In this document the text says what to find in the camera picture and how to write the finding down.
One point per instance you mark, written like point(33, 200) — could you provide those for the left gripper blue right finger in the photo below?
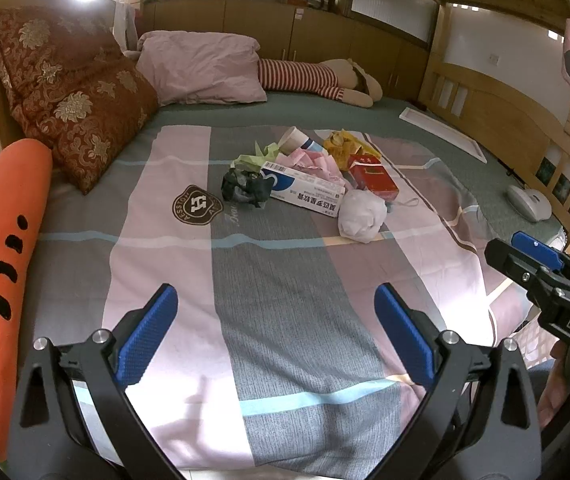
point(477, 419)

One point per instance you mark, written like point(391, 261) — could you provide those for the red floral brocade cushion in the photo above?
point(69, 86)

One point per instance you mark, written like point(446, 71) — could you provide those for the white small appliance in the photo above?
point(530, 203)

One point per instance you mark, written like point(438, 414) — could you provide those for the pink paper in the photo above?
point(317, 164)

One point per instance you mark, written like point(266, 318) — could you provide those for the plaid pink grey blanket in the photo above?
point(276, 356)

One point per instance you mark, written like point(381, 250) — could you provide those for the black plastic bag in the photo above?
point(246, 187)

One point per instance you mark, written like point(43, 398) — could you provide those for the green paper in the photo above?
point(255, 161)

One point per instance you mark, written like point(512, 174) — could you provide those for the white flat board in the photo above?
point(443, 132)

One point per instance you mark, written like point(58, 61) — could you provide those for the yellow snack bag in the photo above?
point(342, 145)

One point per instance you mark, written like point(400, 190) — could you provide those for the white blue toothpaste box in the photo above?
point(303, 190)

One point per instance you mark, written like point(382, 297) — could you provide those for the striped plush doll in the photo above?
point(339, 80)

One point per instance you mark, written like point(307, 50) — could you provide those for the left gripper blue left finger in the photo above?
point(48, 436)

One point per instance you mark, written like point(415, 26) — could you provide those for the pink bed pillow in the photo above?
point(201, 67)

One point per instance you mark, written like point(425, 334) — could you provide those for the right hand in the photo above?
point(556, 390)

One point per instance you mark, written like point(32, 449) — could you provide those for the white tissue ball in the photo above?
point(361, 215)

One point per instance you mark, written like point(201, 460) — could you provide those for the green bed sheet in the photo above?
point(487, 181)

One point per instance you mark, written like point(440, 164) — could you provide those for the red cigarette box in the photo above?
point(369, 174)

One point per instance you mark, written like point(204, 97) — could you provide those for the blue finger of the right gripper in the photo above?
point(537, 250)
point(517, 266)

